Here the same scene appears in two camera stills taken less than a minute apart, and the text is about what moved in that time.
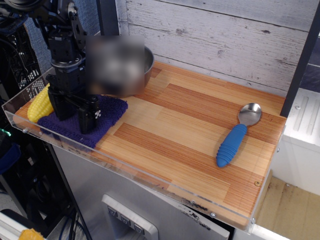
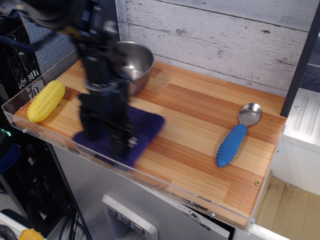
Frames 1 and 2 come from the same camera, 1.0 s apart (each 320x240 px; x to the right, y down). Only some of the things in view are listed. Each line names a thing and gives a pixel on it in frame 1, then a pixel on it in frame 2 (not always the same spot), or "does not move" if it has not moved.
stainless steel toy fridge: x=114 y=205 does not move
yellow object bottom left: x=30 y=234 does not move
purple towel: x=110 y=109 to x=146 y=127
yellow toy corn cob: x=40 y=105 does not move
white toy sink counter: x=297 y=161 does not move
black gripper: x=69 y=85 to x=105 y=115
